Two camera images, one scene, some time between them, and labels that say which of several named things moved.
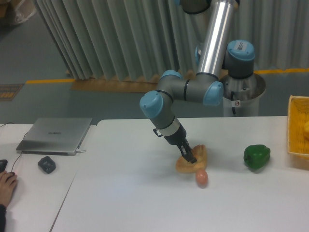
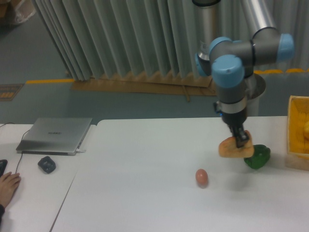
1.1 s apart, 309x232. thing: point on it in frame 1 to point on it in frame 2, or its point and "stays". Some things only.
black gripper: (179, 139) to (235, 119)
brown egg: (201, 177) stays
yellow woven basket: (298, 126) stays
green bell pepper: (256, 156) stays
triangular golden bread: (199, 152) to (228, 148)
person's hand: (7, 181) stays
